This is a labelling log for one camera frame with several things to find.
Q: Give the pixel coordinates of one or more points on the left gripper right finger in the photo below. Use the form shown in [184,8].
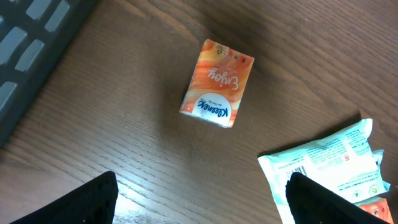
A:
[311,203]

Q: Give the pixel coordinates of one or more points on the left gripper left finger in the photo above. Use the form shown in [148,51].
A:
[92,203]

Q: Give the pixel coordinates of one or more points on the teal wet wipes packet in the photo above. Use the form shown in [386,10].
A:
[342,162]

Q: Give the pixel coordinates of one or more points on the small orange snack box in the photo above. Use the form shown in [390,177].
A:
[378,207]

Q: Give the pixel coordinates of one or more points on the orange Kleenex tissue pack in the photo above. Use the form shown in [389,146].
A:
[217,84]

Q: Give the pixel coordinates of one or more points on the grey plastic shopping basket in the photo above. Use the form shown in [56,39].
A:
[34,35]

